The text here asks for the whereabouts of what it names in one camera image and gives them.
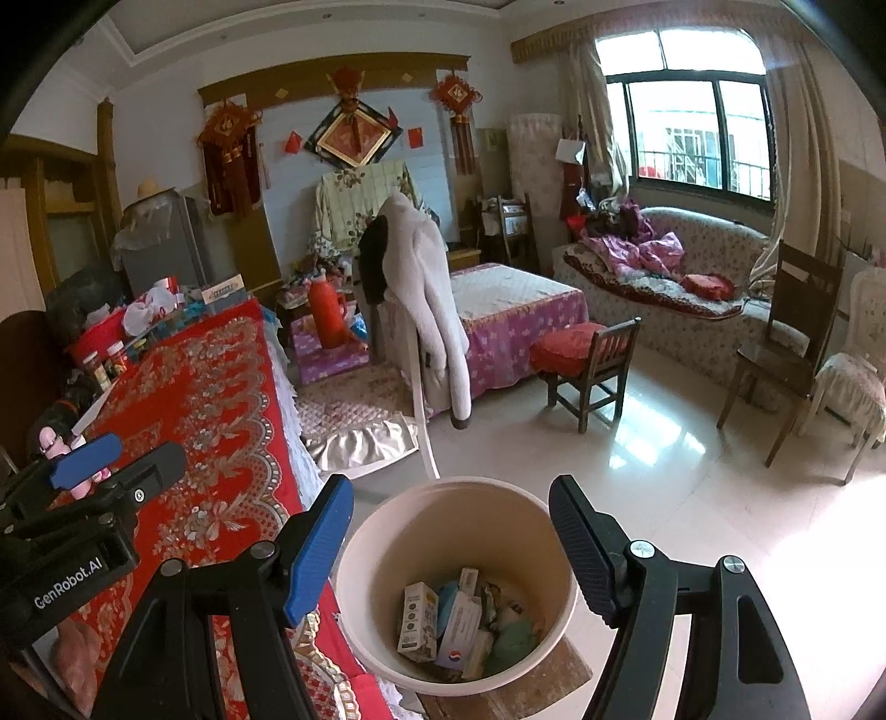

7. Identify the wooden chair by sofa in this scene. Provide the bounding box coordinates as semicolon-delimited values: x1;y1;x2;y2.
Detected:
717;241;842;468

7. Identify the floral sofa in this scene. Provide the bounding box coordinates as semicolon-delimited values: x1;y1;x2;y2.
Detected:
553;201;770;387

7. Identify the coffee table pink cloth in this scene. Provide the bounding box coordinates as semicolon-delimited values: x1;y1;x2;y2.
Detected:
451;263;589;399

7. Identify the green fuzzy cloth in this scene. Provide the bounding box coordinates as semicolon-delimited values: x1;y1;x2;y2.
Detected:
483;620;538;676

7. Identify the white plastic bag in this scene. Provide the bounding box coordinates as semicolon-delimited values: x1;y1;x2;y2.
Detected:
122;286;177;337

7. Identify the framed red diamond picture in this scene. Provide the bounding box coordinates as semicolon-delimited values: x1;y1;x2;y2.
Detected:
305;100;403;169

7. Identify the red plastic basin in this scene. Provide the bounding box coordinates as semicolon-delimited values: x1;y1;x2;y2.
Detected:
66;307;128;364

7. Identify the white cushioned chair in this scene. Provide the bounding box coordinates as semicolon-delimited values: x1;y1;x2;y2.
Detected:
797;267;884;485

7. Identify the red chinese knot decoration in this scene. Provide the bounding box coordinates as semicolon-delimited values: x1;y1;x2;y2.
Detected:
431;72;482;176

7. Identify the red thermos flask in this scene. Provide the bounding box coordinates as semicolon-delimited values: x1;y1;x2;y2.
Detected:
308;273;348;349

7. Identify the white green milk carton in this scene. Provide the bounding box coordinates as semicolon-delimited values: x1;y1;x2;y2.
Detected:
396;582;439;663

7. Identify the white blue medicine box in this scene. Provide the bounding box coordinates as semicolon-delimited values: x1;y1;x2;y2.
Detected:
434;591;482;672

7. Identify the small chair red cushion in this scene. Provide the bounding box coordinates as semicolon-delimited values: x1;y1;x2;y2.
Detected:
529;316;641;434

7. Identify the red floral tablecloth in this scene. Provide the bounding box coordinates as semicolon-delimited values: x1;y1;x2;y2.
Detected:
48;297;404;720

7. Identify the beige plastic trash bin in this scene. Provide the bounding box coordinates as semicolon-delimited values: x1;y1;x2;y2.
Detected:
333;477;578;697

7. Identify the window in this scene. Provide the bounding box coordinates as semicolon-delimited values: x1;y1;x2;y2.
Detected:
596;28;774;203

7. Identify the blue snack bag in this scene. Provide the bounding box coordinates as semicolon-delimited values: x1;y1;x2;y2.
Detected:
437;580;460;637

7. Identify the dark glass jar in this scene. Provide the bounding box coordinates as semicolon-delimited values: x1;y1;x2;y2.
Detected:
83;351;112;393

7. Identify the pink thermos bottle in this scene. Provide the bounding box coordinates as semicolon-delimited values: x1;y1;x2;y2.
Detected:
38;426;119;501

